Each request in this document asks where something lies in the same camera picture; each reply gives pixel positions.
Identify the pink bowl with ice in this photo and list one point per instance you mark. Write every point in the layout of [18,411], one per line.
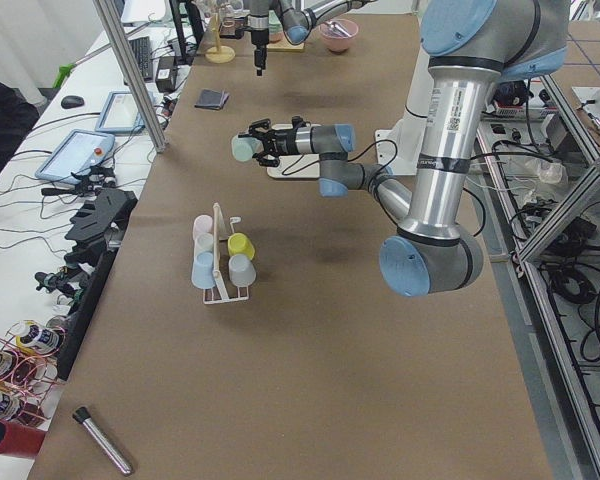
[339,44]

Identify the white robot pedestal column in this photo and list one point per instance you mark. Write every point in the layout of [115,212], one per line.
[398,149]

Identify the grey cup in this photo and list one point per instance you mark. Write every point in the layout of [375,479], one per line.
[242,272]

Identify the near teach pendant tablet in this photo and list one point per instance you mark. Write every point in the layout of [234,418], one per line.
[77,153]

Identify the wooden mug tree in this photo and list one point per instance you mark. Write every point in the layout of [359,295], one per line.
[217,53]

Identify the pink cup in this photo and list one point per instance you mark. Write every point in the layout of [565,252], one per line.
[202,224]

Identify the aluminium frame post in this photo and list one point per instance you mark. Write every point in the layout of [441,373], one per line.
[107,13]

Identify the black computer mouse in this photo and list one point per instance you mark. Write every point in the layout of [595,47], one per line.
[72,101]

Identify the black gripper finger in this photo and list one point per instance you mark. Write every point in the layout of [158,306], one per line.
[260,130]
[267,159]
[260,60]

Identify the red cylinder can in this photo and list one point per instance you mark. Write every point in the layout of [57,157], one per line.
[20,441]

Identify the grey folded cloth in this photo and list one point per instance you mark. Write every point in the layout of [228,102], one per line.
[211,99]

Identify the light blue cup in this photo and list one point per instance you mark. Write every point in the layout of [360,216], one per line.
[202,276]

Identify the white cup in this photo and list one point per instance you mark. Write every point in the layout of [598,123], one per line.
[204,242]

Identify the wooden cutting board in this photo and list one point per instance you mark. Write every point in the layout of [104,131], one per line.
[284,46]

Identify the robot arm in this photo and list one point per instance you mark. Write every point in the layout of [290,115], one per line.
[472,46]
[296,24]

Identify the black tool holder stand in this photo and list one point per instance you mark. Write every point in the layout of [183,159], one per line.
[89,225]

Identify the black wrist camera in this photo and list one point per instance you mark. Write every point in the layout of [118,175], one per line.
[298,122]

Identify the metal cylinder with black cap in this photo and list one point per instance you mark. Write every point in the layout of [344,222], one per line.
[83,417]

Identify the teach pendant tablet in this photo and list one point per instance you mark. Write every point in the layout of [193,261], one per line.
[119,115]
[77,153]

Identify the white wire cup rack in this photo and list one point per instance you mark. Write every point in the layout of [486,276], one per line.
[222,229]

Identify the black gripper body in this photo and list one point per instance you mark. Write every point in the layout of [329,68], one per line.
[259,26]
[284,141]

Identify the far teach pendant tablet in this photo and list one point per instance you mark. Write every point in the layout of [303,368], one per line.
[119,115]

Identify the metal scoop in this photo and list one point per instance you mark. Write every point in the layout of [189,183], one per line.
[336,29]

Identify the yellow cup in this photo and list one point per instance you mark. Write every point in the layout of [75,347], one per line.
[240,243]

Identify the cream rectangular tray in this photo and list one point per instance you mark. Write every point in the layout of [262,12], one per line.
[303,165]

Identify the black keyboard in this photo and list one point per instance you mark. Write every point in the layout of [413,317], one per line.
[141,49]

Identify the green cup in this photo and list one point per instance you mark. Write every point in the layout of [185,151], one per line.
[244,147]

